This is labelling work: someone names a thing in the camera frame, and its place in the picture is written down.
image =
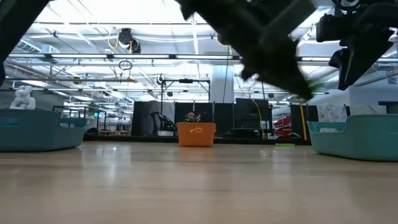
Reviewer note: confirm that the blue plastic basket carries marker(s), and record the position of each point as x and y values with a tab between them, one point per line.
31	133

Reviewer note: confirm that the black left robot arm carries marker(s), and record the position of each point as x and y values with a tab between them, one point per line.
18	25

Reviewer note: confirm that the black background robot arm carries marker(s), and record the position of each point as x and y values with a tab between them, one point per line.
163	121

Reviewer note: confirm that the black metal table frame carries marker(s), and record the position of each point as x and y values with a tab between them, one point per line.
140	139

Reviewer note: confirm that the small black ceiling reel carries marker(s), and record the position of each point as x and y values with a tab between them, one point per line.
160	80

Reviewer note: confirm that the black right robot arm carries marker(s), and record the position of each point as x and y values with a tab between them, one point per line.
373	3

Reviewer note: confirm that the person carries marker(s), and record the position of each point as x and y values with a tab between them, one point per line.
191	117

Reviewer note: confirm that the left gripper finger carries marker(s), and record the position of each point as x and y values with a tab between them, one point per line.
249	74
280	79

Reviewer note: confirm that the white column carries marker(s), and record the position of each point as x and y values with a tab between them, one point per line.
222	87

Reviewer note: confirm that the white robot figure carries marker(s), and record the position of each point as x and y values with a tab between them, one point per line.
23	99

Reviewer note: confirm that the teal plastic basket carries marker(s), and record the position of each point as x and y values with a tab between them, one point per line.
367	140

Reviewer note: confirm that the silver air duct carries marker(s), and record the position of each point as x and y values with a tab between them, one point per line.
385	73

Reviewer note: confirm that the white patterned sheet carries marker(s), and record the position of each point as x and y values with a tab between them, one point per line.
331	112

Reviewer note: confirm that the long ceiling light rail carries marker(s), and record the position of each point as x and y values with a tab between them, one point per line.
77	56

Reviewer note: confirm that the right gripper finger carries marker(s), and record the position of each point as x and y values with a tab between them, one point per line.
360	62
337	59

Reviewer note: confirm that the orange plastic basket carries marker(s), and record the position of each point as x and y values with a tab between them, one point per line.
196	140

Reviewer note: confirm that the black frame stand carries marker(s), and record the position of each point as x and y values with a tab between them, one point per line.
186	81

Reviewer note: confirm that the red rack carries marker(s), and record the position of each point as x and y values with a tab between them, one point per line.
283	126

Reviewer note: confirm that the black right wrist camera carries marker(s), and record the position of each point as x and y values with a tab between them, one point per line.
329	28

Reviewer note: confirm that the dark monitor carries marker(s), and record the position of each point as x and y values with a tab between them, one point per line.
390	107

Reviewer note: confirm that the dark grey partition panel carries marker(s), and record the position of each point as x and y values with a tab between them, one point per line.
138	121

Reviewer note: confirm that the black partition panel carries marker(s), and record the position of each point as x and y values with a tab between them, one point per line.
248	113
295	123
224	113

